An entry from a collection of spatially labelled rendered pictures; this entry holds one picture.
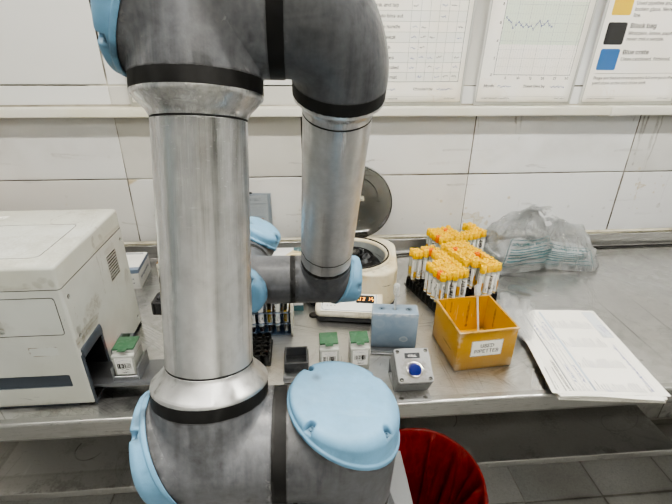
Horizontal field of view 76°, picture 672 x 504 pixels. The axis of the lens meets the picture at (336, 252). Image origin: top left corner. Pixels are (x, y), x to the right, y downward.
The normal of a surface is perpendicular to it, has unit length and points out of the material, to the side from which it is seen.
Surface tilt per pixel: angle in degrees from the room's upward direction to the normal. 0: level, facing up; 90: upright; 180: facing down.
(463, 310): 90
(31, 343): 90
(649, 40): 93
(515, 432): 0
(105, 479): 0
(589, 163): 90
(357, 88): 114
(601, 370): 1
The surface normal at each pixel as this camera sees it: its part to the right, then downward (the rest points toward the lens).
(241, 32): 0.07, 0.72
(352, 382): 0.17, -0.87
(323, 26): 0.34, 0.53
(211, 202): 0.44, 0.18
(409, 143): 0.08, 0.43
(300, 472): 0.09, 0.06
